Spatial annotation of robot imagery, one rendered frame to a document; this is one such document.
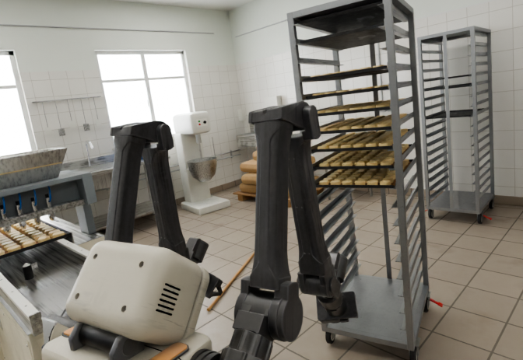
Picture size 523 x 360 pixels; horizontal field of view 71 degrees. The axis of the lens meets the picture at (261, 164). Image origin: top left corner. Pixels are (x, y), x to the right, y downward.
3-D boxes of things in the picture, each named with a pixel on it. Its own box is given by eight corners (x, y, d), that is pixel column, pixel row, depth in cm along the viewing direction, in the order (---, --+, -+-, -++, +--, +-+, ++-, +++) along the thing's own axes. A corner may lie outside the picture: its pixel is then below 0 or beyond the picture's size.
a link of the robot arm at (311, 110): (260, 113, 77) (306, 106, 71) (273, 110, 82) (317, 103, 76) (293, 297, 85) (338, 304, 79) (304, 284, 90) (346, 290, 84)
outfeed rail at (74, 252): (-2, 218, 265) (-5, 208, 264) (2, 216, 267) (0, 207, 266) (128, 291, 126) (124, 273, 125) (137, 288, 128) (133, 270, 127)
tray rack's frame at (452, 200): (444, 199, 425) (437, 40, 395) (496, 203, 390) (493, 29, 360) (425, 216, 380) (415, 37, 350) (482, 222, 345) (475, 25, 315)
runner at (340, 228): (323, 253, 195) (322, 248, 194) (318, 253, 196) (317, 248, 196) (357, 214, 249) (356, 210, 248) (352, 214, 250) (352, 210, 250)
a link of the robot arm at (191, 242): (156, 262, 108) (179, 266, 103) (173, 227, 114) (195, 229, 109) (179, 277, 116) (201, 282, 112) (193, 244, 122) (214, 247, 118)
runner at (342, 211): (321, 238, 193) (321, 232, 193) (316, 237, 195) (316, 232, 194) (356, 201, 247) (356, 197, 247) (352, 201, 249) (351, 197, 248)
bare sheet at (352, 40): (384, 26, 159) (384, 22, 159) (300, 43, 180) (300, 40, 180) (407, 37, 210) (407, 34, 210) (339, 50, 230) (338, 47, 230)
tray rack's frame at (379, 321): (418, 367, 182) (393, -16, 152) (321, 343, 208) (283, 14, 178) (432, 299, 235) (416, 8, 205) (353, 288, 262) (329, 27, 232)
